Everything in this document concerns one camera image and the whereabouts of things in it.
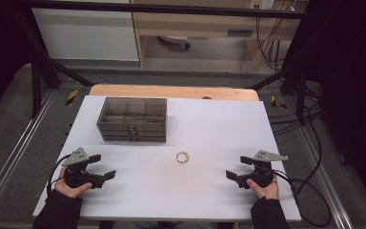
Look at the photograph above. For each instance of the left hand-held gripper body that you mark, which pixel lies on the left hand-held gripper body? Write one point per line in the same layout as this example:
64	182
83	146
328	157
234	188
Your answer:
76	173

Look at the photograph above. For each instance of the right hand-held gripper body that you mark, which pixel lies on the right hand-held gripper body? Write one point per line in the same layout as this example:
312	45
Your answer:
262	173

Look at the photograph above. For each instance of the smoky clear drawer box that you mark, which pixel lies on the smoky clear drawer box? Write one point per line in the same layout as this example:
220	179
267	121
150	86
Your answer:
130	111

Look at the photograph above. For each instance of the person's left hand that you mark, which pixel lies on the person's left hand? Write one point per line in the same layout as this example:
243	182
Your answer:
71	191

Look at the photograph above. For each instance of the person's right hand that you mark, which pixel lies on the person's right hand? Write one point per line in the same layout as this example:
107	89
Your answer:
267	191

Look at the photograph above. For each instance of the black metal stand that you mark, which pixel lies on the black metal stand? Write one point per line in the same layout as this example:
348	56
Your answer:
300	92
36	86

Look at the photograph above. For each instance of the wooden table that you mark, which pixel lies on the wooden table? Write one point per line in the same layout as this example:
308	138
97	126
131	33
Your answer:
171	92

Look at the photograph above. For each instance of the white cabinet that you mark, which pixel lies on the white cabinet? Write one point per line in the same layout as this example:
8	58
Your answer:
85	35

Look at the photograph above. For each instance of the dark curtain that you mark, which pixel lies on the dark curtain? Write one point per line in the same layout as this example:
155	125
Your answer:
0	47
352	79

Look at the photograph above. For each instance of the chair base with caster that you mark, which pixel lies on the chair base with caster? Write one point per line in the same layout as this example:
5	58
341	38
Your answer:
173	39

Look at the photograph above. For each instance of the light wooden desk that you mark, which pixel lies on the light wooden desk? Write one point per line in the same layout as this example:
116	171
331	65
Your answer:
197	24

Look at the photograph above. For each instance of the white power strip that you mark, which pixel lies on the white power strip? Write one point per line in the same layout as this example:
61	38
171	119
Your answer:
262	4

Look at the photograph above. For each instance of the aluminium rail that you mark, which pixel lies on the aluminium rail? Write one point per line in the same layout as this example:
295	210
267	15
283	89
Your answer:
19	146
325	178

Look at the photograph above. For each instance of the black metal frame bar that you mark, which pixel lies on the black metal frame bar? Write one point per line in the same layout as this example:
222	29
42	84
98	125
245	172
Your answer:
171	8

